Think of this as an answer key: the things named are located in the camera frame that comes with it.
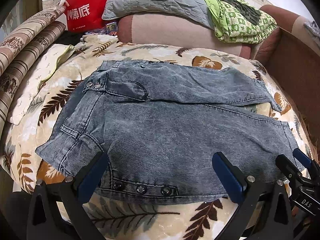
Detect red paper shopping bag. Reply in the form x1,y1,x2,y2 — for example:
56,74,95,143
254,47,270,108
59,0,107,33

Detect brown wooden bed frame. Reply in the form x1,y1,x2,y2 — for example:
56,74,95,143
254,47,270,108
263,28,319,157

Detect green patterned folded cloth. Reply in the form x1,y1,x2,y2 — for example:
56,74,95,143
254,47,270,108
204,0,277,44

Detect brown striped folded bedding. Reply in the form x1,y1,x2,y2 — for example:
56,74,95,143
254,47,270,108
1,5,66,129

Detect cream small-print quilt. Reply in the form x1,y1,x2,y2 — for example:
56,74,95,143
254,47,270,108
7,44,75,125

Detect leaf-print fleece blanket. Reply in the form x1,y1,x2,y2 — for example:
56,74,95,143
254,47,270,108
1,34,314,239

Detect colourful snack packet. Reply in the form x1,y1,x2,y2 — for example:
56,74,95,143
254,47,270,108
85,22,118,36

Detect grey quilted pillow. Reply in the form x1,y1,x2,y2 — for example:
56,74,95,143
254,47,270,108
102,0,214,29

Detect pink-brown bolster cushion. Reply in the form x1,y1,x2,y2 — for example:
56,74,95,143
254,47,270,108
118,4,319,60

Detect grey-blue denim pants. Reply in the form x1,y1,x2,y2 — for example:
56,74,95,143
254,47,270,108
36,60,298,205

